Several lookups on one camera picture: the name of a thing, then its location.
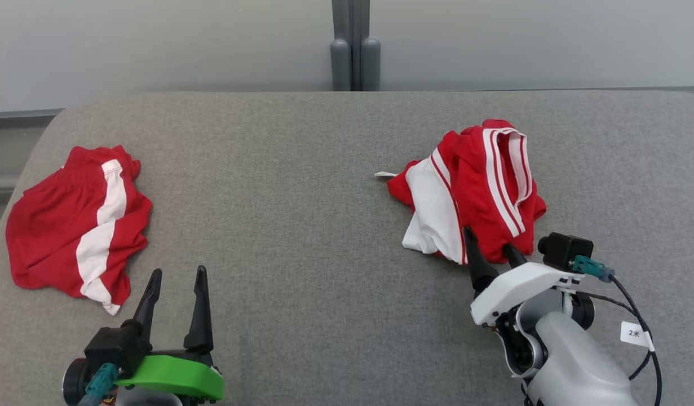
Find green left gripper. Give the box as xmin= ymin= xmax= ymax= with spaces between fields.
xmin=116 ymin=266 xmax=225 ymax=403

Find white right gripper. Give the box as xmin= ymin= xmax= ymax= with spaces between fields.
xmin=463 ymin=226 xmax=585 ymax=328

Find red jersey with white trim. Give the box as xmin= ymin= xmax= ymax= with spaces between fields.
xmin=374 ymin=119 xmax=547 ymax=266

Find red shorts with white stripe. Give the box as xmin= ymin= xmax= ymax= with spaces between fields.
xmin=6 ymin=145 xmax=153 ymax=315

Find right cable with teal connector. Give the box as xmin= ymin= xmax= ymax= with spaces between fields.
xmin=570 ymin=255 xmax=663 ymax=406

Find cable with teal connector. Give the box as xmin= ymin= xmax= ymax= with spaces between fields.
xmin=78 ymin=364 xmax=122 ymax=406
xmin=570 ymin=255 xmax=663 ymax=406

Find left cable with teal connector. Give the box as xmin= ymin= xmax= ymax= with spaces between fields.
xmin=78 ymin=364 xmax=122 ymax=406

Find thin black cable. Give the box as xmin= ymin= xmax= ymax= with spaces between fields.
xmin=578 ymin=291 xmax=655 ymax=381

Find white cable label tag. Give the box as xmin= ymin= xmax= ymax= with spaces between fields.
xmin=620 ymin=321 xmax=656 ymax=352

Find grey partition post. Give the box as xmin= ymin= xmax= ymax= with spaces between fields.
xmin=330 ymin=0 xmax=381 ymax=92

